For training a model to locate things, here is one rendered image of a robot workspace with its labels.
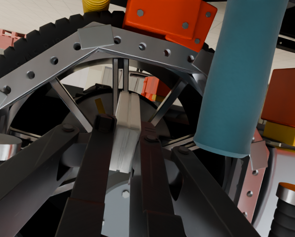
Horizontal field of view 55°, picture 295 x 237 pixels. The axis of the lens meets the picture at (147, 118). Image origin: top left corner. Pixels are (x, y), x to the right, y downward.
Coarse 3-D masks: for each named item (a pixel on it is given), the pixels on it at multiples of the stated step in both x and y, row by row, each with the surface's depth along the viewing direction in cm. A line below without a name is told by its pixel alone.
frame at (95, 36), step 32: (96, 32) 47; (128, 32) 48; (32, 64) 46; (64, 64) 47; (160, 64) 54; (192, 64) 51; (0, 96) 46; (0, 128) 51; (256, 128) 55; (256, 160) 56; (256, 192) 57
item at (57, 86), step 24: (72, 72) 75; (168, 72) 63; (168, 96) 62; (192, 96) 68; (24, 120) 68; (192, 120) 81; (168, 144) 63; (192, 144) 65; (216, 168) 69; (48, 216) 74
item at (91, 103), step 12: (96, 96) 74; (108, 96) 75; (84, 108) 74; (96, 108) 74; (108, 108) 75; (144, 108) 77; (72, 120) 74; (144, 120) 77; (84, 132) 75; (156, 132) 78; (168, 132) 79
